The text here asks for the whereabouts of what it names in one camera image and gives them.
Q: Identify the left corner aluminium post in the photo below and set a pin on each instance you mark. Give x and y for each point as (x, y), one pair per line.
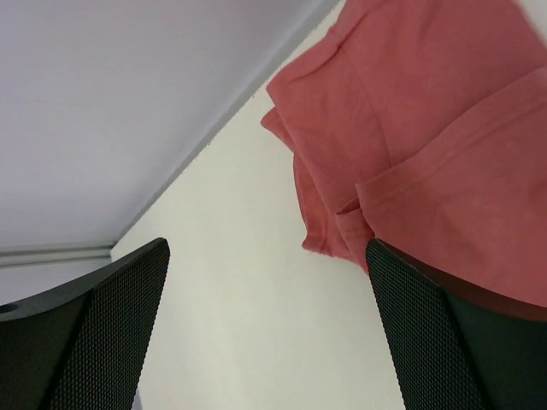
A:
(32, 256)

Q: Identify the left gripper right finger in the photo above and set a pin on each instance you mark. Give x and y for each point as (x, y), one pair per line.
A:
(454, 344)

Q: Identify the salmon pink t shirt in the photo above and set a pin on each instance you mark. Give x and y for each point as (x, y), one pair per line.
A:
(423, 124)

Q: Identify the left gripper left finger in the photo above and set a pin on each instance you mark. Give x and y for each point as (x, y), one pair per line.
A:
(82, 344)

